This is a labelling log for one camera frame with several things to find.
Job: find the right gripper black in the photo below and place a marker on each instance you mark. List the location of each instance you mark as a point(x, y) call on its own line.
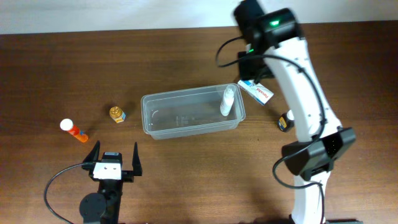
point(249, 70)

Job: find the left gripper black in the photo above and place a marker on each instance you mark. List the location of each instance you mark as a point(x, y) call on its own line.
point(127, 177)

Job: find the white blue medicine box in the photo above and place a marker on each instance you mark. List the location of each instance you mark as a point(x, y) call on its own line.
point(257, 91)

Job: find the white spray bottle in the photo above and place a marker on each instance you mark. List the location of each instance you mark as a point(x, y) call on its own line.
point(227, 101)

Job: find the dark bottle white cap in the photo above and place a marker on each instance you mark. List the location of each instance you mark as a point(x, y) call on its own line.
point(286, 121)

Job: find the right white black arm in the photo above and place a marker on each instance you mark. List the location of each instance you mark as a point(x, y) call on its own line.
point(277, 39)

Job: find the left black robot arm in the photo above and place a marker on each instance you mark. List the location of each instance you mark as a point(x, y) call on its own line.
point(103, 206)

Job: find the clear plastic container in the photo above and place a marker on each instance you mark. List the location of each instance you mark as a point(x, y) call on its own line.
point(190, 112)

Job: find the gold lid balm jar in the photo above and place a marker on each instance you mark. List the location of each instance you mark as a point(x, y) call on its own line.
point(117, 114)

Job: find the orange bottle white cap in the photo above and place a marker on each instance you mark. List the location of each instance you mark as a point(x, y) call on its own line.
point(68, 126)

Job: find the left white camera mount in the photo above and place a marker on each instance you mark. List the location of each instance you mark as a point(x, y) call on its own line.
point(105, 170)

